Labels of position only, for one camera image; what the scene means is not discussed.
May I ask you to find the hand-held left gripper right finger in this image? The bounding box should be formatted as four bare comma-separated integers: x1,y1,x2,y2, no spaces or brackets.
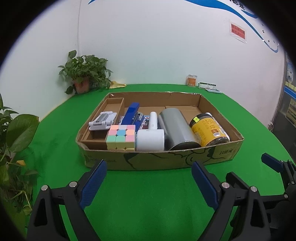
191,161,271,241

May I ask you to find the white phone stand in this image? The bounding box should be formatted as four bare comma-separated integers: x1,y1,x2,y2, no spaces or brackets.
88,111,117,131

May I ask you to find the large leafy green plant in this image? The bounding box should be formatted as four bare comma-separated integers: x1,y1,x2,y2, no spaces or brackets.
0,93,40,216

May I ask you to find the white lint remover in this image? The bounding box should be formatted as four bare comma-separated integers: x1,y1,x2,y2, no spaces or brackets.
136,112,165,151

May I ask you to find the large cardboard box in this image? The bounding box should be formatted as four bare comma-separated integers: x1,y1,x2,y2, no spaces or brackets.
76,91,245,171

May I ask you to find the red wall sign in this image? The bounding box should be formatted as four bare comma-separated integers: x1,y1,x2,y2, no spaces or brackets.
230,22,247,44

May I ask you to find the green tablecloth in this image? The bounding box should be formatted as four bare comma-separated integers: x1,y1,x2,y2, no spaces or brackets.
14,83,294,241

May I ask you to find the silver metal can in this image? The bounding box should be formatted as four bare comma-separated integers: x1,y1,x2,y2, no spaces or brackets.
158,108,201,151

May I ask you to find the yellow label jar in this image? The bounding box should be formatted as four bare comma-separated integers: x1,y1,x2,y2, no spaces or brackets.
189,113,231,147

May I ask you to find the glass door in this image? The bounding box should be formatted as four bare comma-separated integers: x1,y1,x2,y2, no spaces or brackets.
269,52,296,137

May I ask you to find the small cardboard tray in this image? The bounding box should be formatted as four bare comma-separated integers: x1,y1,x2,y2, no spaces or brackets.
81,97,125,150

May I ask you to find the blue stapler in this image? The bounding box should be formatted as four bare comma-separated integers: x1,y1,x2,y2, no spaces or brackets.
120,103,142,132

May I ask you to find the blue wall decal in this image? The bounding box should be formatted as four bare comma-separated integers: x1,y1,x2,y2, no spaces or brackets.
87,0,279,52

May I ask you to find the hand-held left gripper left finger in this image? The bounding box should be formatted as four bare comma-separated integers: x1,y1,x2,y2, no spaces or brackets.
26,159,107,241

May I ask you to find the colourful printed box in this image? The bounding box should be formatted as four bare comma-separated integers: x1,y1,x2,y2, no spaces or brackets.
135,112,160,130

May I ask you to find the potted plant in brown pot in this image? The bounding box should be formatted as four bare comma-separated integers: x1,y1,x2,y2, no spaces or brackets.
58,50,113,95

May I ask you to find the pastel puzzle cube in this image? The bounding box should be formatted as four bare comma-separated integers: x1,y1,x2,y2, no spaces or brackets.
106,125,136,152

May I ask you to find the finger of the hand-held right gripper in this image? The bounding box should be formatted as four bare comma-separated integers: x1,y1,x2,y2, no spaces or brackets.
225,171,250,189
261,153,296,210

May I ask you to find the yellow cloth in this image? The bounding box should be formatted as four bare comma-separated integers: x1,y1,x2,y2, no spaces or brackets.
109,81,127,89

